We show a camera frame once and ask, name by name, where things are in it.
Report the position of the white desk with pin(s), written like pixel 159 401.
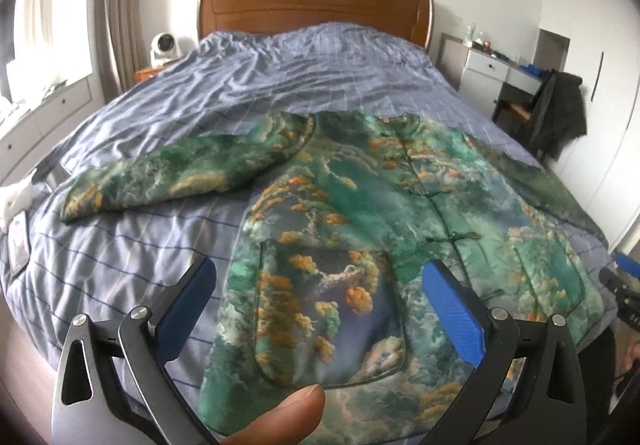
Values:
pixel 487 67

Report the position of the white wardrobe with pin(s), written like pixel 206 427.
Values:
pixel 600 75

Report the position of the blue desk clutter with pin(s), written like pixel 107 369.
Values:
pixel 532 70

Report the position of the white drawer cabinet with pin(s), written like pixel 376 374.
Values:
pixel 45 110

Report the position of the white desk fan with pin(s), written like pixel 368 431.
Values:
pixel 164 47

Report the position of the wooden headboard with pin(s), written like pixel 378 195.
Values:
pixel 310 5

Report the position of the white cloth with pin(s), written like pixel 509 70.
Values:
pixel 20 197

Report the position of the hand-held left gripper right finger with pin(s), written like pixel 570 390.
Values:
pixel 452 310

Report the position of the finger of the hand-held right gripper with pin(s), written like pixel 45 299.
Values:
pixel 614 281

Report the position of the person's left hand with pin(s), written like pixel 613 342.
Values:
pixel 282 417

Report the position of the bed with blue checked cover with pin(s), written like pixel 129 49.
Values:
pixel 280 75

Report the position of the green printed padded jacket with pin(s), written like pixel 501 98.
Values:
pixel 350 225

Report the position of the beige curtain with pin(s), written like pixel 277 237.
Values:
pixel 120 10

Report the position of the dark jacket on chair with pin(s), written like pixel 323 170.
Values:
pixel 557 115

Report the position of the flat tablet device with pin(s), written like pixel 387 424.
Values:
pixel 19 242

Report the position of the clear bottle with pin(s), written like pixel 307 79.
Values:
pixel 470 35

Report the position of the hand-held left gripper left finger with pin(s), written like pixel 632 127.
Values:
pixel 187 305

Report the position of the wooden nightstand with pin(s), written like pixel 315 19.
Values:
pixel 149 73

